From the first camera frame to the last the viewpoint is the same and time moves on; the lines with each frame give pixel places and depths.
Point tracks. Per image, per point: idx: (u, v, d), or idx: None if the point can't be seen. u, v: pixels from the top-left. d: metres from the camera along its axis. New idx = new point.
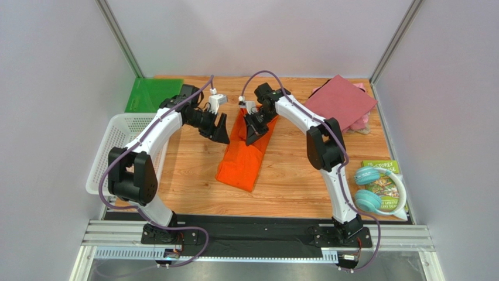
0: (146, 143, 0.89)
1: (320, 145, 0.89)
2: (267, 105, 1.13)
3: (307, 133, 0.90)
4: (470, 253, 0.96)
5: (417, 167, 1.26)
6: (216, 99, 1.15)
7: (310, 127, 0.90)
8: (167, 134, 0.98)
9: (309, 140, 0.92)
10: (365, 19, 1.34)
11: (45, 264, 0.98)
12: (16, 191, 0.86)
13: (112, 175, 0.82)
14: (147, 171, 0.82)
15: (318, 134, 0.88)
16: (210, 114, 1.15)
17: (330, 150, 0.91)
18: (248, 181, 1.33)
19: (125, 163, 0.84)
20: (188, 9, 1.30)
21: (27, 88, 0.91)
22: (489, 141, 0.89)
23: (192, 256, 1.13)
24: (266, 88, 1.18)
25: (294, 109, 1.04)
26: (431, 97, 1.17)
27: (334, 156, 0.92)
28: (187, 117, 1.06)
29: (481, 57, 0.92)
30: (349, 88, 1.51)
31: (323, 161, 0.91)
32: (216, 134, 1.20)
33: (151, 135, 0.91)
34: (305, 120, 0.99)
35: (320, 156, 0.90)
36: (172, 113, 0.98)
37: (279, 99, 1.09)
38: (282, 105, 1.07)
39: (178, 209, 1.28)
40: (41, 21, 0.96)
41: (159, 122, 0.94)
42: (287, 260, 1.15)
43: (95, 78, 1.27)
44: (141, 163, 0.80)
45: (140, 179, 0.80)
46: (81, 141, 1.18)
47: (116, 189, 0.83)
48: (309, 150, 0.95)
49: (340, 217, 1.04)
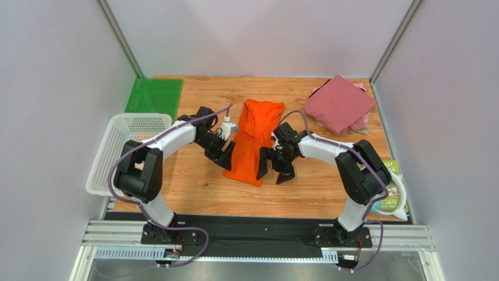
0: (161, 141, 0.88)
1: (354, 172, 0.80)
2: (291, 150, 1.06)
3: (337, 161, 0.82)
4: (470, 253, 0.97)
5: (417, 167, 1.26)
6: (228, 127, 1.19)
7: (338, 154, 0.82)
8: (178, 143, 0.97)
9: (341, 170, 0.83)
10: (365, 19, 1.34)
11: (45, 264, 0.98)
12: (15, 191, 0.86)
13: (121, 166, 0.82)
14: (156, 167, 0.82)
15: (348, 160, 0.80)
16: (220, 139, 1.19)
17: (368, 180, 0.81)
18: (252, 180, 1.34)
19: (136, 157, 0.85)
20: (188, 9, 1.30)
21: (27, 87, 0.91)
22: (489, 140, 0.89)
23: (192, 256, 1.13)
24: (287, 127, 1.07)
25: (320, 143, 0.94)
26: (431, 96, 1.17)
27: (375, 184, 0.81)
28: (201, 136, 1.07)
29: (481, 57, 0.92)
30: (349, 88, 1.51)
31: (364, 192, 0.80)
32: (221, 158, 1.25)
33: (167, 137, 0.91)
34: (331, 149, 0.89)
35: (358, 185, 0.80)
36: (189, 124, 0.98)
37: (302, 140, 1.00)
38: (306, 143, 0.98)
39: (179, 209, 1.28)
40: (41, 20, 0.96)
41: (174, 129, 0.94)
42: (287, 260, 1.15)
43: (95, 78, 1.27)
44: (153, 158, 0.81)
45: (147, 174, 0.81)
46: (81, 141, 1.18)
47: (122, 181, 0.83)
48: (345, 182, 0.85)
49: (348, 225, 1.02)
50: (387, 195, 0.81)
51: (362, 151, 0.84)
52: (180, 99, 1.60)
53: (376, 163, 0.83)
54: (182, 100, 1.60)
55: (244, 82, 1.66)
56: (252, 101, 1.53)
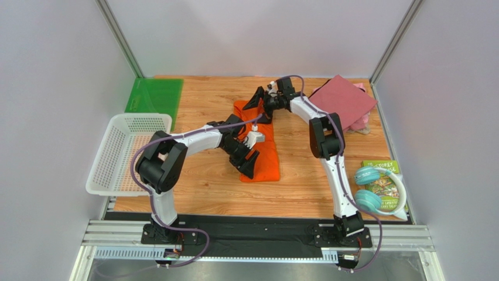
0: (188, 139, 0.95)
1: (318, 134, 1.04)
2: (284, 105, 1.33)
3: (310, 123, 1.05)
4: (470, 253, 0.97)
5: (417, 167, 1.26)
6: (255, 136, 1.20)
7: (313, 119, 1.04)
8: (202, 146, 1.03)
9: (311, 130, 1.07)
10: (365, 19, 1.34)
11: (45, 264, 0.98)
12: (15, 190, 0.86)
13: (146, 153, 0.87)
14: (178, 162, 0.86)
15: (317, 125, 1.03)
16: (245, 147, 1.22)
17: (331, 142, 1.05)
18: (268, 178, 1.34)
19: (161, 147, 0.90)
20: (188, 10, 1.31)
21: (27, 88, 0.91)
22: (489, 140, 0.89)
23: (192, 256, 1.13)
24: (288, 83, 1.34)
25: (304, 106, 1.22)
26: (431, 96, 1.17)
27: (332, 147, 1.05)
28: (225, 143, 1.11)
29: (481, 57, 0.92)
30: (349, 88, 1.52)
31: (321, 150, 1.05)
32: (243, 165, 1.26)
33: (193, 136, 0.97)
34: (310, 113, 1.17)
35: (319, 144, 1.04)
36: (216, 130, 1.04)
37: (294, 98, 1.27)
38: (296, 102, 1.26)
39: (178, 209, 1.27)
40: (40, 20, 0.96)
41: (202, 132, 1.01)
42: (287, 260, 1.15)
43: (95, 78, 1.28)
44: (177, 151, 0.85)
45: (169, 164, 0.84)
46: (81, 141, 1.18)
47: (142, 167, 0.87)
48: (311, 140, 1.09)
49: (339, 211, 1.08)
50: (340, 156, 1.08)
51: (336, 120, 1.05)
52: (180, 99, 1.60)
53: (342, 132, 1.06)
54: (182, 100, 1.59)
55: (244, 82, 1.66)
56: (241, 103, 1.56)
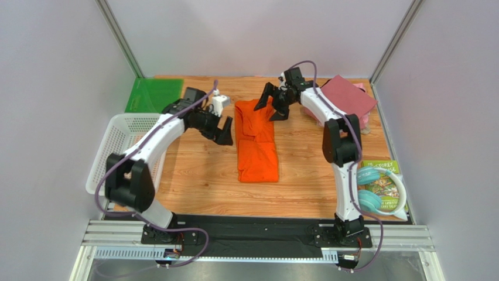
0: (147, 147, 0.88)
1: (335, 139, 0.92)
2: (293, 95, 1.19)
3: (326, 125, 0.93)
4: (469, 253, 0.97)
5: (417, 167, 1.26)
6: (220, 102, 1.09)
7: (328, 120, 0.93)
8: (166, 143, 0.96)
9: (326, 133, 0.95)
10: (365, 19, 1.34)
11: (45, 264, 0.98)
12: (15, 191, 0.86)
13: (109, 180, 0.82)
14: (144, 180, 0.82)
15: (335, 129, 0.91)
16: (214, 116, 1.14)
17: (347, 147, 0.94)
18: (267, 179, 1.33)
19: (122, 170, 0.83)
20: (188, 9, 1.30)
21: (27, 88, 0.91)
22: (489, 140, 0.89)
23: (192, 256, 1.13)
24: (297, 73, 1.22)
25: (318, 101, 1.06)
26: (431, 96, 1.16)
27: (350, 151, 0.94)
28: (190, 122, 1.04)
29: (481, 57, 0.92)
30: (349, 88, 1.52)
31: (336, 156, 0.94)
32: (219, 137, 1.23)
33: (150, 141, 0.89)
34: (326, 112, 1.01)
35: (335, 150, 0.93)
36: (175, 119, 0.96)
37: (306, 90, 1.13)
38: (307, 95, 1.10)
39: (179, 209, 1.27)
40: (40, 20, 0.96)
41: (160, 128, 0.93)
42: (287, 260, 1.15)
43: (95, 78, 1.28)
44: (138, 172, 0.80)
45: (136, 187, 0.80)
46: (81, 141, 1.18)
47: (113, 195, 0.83)
48: (325, 143, 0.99)
49: (342, 215, 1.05)
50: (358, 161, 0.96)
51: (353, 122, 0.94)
52: None
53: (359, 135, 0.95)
54: None
55: (244, 82, 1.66)
56: (243, 103, 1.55)
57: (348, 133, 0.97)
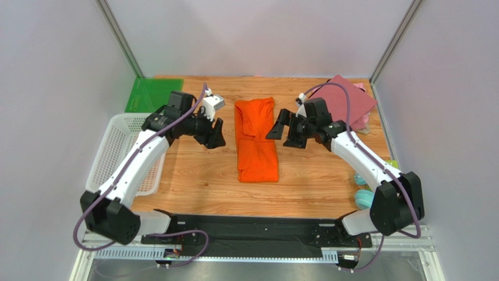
0: (124, 180, 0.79)
1: (392, 209, 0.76)
2: (322, 140, 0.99)
3: (378, 190, 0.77)
4: (470, 253, 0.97)
5: (417, 167, 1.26)
6: (212, 106, 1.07)
7: (381, 186, 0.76)
8: (149, 164, 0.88)
9: (376, 198, 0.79)
10: (365, 19, 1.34)
11: (45, 264, 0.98)
12: (15, 190, 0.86)
13: (88, 219, 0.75)
14: (123, 219, 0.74)
15: (392, 195, 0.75)
16: (205, 119, 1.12)
17: (404, 216, 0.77)
18: (267, 179, 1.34)
19: (100, 208, 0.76)
20: (188, 9, 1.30)
21: (26, 87, 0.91)
22: (489, 140, 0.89)
23: (192, 256, 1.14)
24: (323, 107, 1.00)
25: (358, 153, 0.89)
26: (431, 96, 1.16)
27: (407, 221, 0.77)
28: (177, 133, 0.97)
29: (481, 57, 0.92)
30: (349, 88, 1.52)
31: (390, 226, 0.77)
32: (210, 142, 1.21)
33: (127, 172, 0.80)
34: (373, 169, 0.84)
35: (391, 220, 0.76)
36: (156, 138, 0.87)
37: (339, 136, 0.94)
38: (342, 144, 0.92)
39: (179, 209, 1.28)
40: (40, 20, 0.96)
41: (138, 152, 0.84)
42: (287, 260, 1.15)
43: (95, 78, 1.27)
44: (113, 213, 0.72)
45: (115, 226, 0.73)
46: (81, 141, 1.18)
47: (95, 231, 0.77)
48: (375, 210, 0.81)
49: (351, 229, 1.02)
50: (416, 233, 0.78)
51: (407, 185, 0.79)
52: None
53: (415, 200, 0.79)
54: None
55: (244, 82, 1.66)
56: (243, 103, 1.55)
57: (399, 195, 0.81)
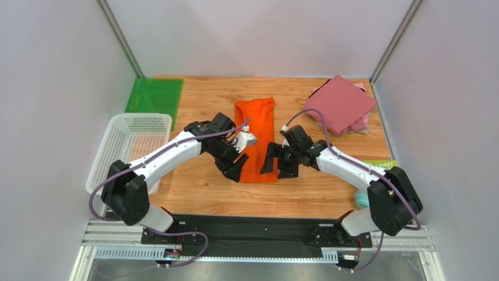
0: (151, 164, 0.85)
1: (388, 206, 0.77)
2: (308, 161, 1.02)
3: (369, 191, 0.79)
4: (470, 253, 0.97)
5: (417, 167, 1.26)
6: (245, 140, 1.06)
7: (371, 187, 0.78)
8: (178, 161, 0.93)
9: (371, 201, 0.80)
10: (365, 19, 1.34)
11: (45, 264, 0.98)
12: (15, 189, 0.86)
13: (107, 187, 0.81)
14: (137, 197, 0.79)
15: (382, 192, 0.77)
16: (233, 150, 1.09)
17: (401, 211, 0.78)
18: (267, 179, 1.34)
19: (123, 178, 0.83)
20: (188, 9, 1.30)
21: (27, 87, 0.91)
22: (490, 140, 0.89)
23: (192, 256, 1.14)
24: (301, 132, 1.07)
25: (343, 163, 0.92)
26: (431, 96, 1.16)
27: (406, 215, 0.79)
28: (208, 147, 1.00)
29: (481, 56, 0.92)
30: (349, 88, 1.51)
31: (393, 224, 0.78)
32: (229, 170, 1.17)
33: (158, 160, 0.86)
34: (359, 173, 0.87)
35: (392, 218, 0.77)
36: (192, 141, 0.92)
37: (321, 154, 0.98)
38: (326, 159, 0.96)
39: (179, 209, 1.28)
40: (40, 20, 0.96)
41: (174, 146, 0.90)
42: (287, 260, 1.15)
43: (95, 78, 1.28)
44: (134, 188, 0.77)
45: (128, 201, 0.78)
46: (81, 141, 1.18)
47: (108, 201, 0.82)
48: (373, 213, 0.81)
49: (351, 231, 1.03)
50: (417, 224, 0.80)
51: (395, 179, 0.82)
52: (180, 99, 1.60)
53: (407, 192, 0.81)
54: (182, 100, 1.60)
55: (244, 82, 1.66)
56: (243, 103, 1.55)
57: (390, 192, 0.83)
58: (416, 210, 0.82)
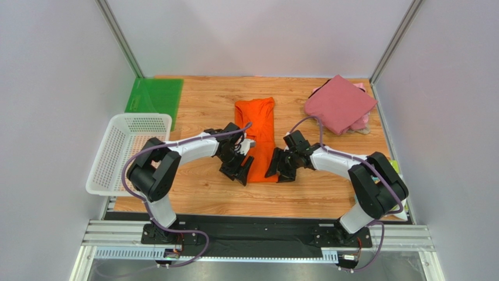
0: (183, 147, 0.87)
1: (368, 188, 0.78)
2: (304, 163, 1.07)
3: (350, 172, 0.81)
4: (469, 253, 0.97)
5: (417, 167, 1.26)
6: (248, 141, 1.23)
7: (351, 168, 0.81)
8: (197, 155, 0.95)
9: (354, 182, 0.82)
10: (365, 19, 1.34)
11: (45, 265, 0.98)
12: (15, 191, 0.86)
13: (138, 160, 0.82)
14: (171, 170, 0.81)
15: (361, 173, 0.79)
16: (239, 155, 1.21)
17: (384, 194, 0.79)
18: (269, 179, 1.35)
19: (154, 155, 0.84)
20: (188, 10, 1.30)
21: (26, 87, 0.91)
22: (489, 140, 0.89)
23: (192, 256, 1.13)
24: (299, 136, 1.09)
25: (331, 156, 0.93)
26: (431, 96, 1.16)
27: (390, 199, 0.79)
28: (222, 151, 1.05)
29: (481, 57, 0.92)
30: (349, 87, 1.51)
31: (376, 206, 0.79)
32: (240, 172, 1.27)
33: (189, 143, 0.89)
34: (345, 161, 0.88)
35: (373, 199, 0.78)
36: (212, 138, 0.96)
37: (314, 151, 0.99)
38: (318, 156, 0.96)
39: (180, 209, 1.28)
40: (40, 20, 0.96)
41: (198, 139, 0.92)
42: (287, 260, 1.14)
43: (95, 79, 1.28)
44: (170, 160, 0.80)
45: (160, 173, 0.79)
46: (81, 141, 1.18)
47: (134, 174, 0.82)
48: (358, 195, 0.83)
49: (350, 228, 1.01)
50: (401, 211, 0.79)
51: (377, 164, 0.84)
52: (180, 99, 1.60)
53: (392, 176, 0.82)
54: (182, 100, 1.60)
55: (244, 82, 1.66)
56: (243, 103, 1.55)
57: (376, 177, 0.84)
58: (402, 196, 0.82)
